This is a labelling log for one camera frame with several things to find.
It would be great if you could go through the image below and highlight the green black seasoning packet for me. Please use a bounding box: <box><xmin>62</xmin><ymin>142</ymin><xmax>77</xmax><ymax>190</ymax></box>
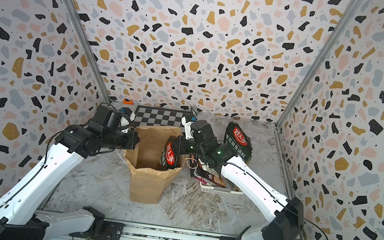
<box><xmin>224</xmin><ymin>122</ymin><xmax>253</xmax><ymax>165</ymax></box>

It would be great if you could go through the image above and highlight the white perforated plastic basket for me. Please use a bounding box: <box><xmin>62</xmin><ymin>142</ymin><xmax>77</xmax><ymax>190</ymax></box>
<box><xmin>198</xmin><ymin>147</ymin><xmax>252</xmax><ymax>198</ymax></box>

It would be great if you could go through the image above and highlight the brown paper bag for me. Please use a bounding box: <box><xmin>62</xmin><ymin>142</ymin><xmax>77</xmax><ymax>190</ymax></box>
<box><xmin>123</xmin><ymin>126</ymin><xmax>189</xmax><ymax>204</ymax></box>

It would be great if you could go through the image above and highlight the black red seasoning packet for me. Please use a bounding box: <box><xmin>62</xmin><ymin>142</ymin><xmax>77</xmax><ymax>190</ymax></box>
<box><xmin>158</xmin><ymin>136</ymin><xmax>180</xmax><ymax>171</ymax></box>

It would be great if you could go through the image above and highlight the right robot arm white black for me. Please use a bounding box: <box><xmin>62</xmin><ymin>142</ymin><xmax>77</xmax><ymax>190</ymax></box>
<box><xmin>176</xmin><ymin>115</ymin><xmax>304</xmax><ymax>240</ymax></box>

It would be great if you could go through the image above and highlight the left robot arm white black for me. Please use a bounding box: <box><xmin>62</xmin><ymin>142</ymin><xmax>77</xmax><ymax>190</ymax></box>
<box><xmin>0</xmin><ymin>103</ymin><xmax>140</xmax><ymax>240</ymax></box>

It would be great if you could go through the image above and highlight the orange black small tool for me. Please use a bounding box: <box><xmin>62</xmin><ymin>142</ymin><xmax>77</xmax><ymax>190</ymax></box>
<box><xmin>123</xmin><ymin>98</ymin><xmax>134</xmax><ymax>105</ymax></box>

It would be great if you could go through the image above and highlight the black white chessboard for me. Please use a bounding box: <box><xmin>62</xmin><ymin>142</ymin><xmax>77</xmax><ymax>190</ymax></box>
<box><xmin>132</xmin><ymin>105</ymin><xmax>190</xmax><ymax>133</ymax></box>

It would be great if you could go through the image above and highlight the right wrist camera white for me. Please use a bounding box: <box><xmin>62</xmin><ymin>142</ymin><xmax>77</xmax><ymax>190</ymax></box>
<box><xmin>181</xmin><ymin>114</ymin><xmax>196</xmax><ymax>140</ymax></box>

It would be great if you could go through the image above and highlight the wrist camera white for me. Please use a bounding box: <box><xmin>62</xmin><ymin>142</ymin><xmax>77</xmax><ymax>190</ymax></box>
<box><xmin>119</xmin><ymin>107</ymin><xmax>136</xmax><ymax>133</ymax></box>
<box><xmin>181</xmin><ymin>114</ymin><xmax>196</xmax><ymax>140</ymax></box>

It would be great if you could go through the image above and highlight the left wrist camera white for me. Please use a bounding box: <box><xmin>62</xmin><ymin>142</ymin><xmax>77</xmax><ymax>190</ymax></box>
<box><xmin>119</xmin><ymin>107</ymin><xmax>136</xmax><ymax>133</ymax></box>

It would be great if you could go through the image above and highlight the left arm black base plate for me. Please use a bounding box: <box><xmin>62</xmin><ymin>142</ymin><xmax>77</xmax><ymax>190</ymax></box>
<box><xmin>69</xmin><ymin>220</ymin><xmax>125</xmax><ymax>240</ymax></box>

